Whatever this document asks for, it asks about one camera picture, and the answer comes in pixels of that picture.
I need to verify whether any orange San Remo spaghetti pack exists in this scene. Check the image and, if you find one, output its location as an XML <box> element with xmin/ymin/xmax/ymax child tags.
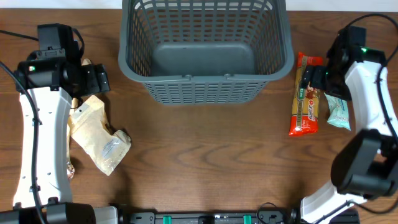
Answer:
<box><xmin>289</xmin><ymin>52</ymin><xmax>323</xmax><ymax>136</ymax></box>

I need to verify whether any light teal wipes packet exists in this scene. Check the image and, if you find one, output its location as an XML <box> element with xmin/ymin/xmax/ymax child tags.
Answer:
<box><xmin>325</xmin><ymin>94</ymin><xmax>351</xmax><ymax>130</ymax></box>

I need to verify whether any kraft paper zip pouch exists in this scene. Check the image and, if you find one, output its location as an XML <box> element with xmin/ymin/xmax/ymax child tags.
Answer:
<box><xmin>68</xmin><ymin>95</ymin><xmax>131</xmax><ymax>176</ymax></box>

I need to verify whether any white brown snack bag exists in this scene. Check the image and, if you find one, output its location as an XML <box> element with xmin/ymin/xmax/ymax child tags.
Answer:
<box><xmin>67</xmin><ymin>125</ymin><xmax>75</xmax><ymax>180</ymax></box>

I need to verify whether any beige pouch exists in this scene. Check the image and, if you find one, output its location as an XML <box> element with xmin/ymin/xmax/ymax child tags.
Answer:
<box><xmin>81</xmin><ymin>58</ymin><xmax>92</xmax><ymax>66</ymax></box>

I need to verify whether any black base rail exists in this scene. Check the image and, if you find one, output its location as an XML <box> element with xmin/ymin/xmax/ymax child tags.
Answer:
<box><xmin>118</xmin><ymin>207</ymin><xmax>299</xmax><ymax>224</ymax></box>

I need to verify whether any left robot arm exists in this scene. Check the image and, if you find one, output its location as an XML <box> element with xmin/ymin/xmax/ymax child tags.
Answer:
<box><xmin>1</xmin><ymin>23</ymin><xmax>119</xmax><ymax>223</ymax></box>

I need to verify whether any grey plastic mesh basket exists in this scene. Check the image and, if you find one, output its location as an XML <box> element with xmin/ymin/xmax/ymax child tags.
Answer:
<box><xmin>118</xmin><ymin>0</ymin><xmax>294</xmax><ymax>105</ymax></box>

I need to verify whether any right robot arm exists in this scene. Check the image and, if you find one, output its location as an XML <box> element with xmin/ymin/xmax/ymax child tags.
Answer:
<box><xmin>295</xmin><ymin>26</ymin><xmax>397</xmax><ymax>223</ymax></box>

